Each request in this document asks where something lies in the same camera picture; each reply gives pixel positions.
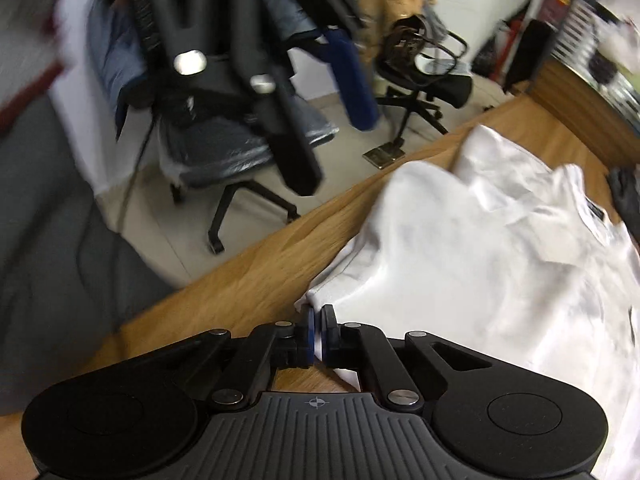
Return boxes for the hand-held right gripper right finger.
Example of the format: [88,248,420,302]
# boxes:
[320,304,494,407]

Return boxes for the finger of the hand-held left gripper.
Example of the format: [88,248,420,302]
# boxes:
[270,0,379,132]
[145,0,325,197]

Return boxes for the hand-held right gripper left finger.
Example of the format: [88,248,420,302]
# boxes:
[172,305,317,407]

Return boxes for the white shirt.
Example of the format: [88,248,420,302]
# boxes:
[294,124,640,480]

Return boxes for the plastic-wrapped black office chair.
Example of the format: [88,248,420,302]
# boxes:
[87,0,341,256]

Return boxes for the brown handbag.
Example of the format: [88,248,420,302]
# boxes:
[382,15,458,78]

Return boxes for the metal floor plate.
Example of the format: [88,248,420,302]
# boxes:
[362,142,405,168]

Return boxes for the grey cloth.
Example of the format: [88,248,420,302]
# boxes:
[420,0,447,41]

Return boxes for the red fire extinguisher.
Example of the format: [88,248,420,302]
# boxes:
[492,0,532,86]

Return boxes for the black bag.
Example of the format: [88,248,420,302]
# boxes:
[502,19,556,97]

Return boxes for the frosted glass desk partition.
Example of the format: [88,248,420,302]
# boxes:
[530,0,640,171]

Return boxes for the dark brown object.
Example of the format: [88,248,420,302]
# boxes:
[587,50,625,87]

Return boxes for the person's grey clothing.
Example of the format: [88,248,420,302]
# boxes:
[0,95,173,416]

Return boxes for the folded dark grey garment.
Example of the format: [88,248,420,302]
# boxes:
[607,167,640,251]

